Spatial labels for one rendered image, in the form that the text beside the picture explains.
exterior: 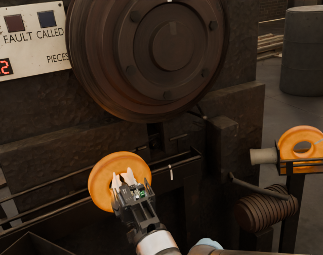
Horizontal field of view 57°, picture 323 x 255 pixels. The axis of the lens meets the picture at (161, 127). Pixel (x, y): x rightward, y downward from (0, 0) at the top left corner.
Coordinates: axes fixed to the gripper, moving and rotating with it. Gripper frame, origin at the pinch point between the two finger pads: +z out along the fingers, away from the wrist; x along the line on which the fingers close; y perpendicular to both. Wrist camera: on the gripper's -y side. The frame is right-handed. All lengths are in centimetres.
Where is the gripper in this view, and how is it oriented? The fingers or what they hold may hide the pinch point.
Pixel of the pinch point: (119, 175)
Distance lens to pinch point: 75.1
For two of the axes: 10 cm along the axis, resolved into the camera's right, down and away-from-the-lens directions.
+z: -4.3, -5.9, 6.9
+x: -9.0, 2.7, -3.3
